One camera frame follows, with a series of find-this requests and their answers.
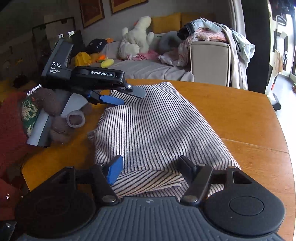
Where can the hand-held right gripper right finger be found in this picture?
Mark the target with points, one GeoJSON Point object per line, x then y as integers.
{"type": "Point", "coordinates": [188, 170]}

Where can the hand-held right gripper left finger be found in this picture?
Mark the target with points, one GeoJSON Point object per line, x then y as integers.
{"type": "Point", "coordinates": [114, 169]}

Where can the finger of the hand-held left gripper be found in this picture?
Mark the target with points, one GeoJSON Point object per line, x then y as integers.
{"type": "Point", "coordinates": [113, 100]}
{"type": "Point", "coordinates": [135, 91]}

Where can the striped knit sweater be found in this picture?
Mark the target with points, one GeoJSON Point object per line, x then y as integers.
{"type": "Point", "coordinates": [157, 129]}

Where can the pile of clothes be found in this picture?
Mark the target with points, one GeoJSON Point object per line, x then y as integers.
{"type": "Point", "coordinates": [233, 46]}

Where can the person's left hand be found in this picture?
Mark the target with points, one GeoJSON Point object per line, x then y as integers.
{"type": "Point", "coordinates": [50, 99]}

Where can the yellow plush toy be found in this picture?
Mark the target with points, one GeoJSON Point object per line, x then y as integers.
{"type": "Point", "coordinates": [83, 59]}

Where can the yellow-green plush toy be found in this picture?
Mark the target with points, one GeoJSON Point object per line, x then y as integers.
{"type": "Point", "coordinates": [107, 63]}

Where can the orange plush toy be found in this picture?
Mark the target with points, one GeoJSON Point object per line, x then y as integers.
{"type": "Point", "coordinates": [101, 58]}

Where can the sofa with grey cover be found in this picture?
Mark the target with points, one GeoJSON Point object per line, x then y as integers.
{"type": "Point", "coordinates": [143, 68]}

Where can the black cap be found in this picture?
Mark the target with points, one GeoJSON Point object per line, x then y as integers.
{"type": "Point", "coordinates": [96, 45]}

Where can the pink cloth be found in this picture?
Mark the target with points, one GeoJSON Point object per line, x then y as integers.
{"type": "Point", "coordinates": [146, 55]}

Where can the dark glass tank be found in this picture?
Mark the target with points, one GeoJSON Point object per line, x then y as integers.
{"type": "Point", "coordinates": [77, 39]}

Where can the floral cloth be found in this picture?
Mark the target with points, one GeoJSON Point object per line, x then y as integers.
{"type": "Point", "coordinates": [172, 56]}

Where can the white plush duck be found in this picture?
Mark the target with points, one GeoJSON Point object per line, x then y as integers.
{"type": "Point", "coordinates": [135, 39]}

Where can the grey neck pillow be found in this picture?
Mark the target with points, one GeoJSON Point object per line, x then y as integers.
{"type": "Point", "coordinates": [168, 39]}

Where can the white upright vacuum cleaner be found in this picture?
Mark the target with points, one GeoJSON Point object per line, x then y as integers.
{"type": "Point", "coordinates": [275, 97]}

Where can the beige curtain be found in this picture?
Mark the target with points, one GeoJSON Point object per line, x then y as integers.
{"type": "Point", "coordinates": [238, 14]}

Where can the cream hanging cloth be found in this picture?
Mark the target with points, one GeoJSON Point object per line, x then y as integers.
{"type": "Point", "coordinates": [278, 61]}

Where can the framed wall picture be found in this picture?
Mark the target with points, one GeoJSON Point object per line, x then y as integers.
{"type": "Point", "coordinates": [127, 4]}
{"type": "Point", "coordinates": [91, 12]}

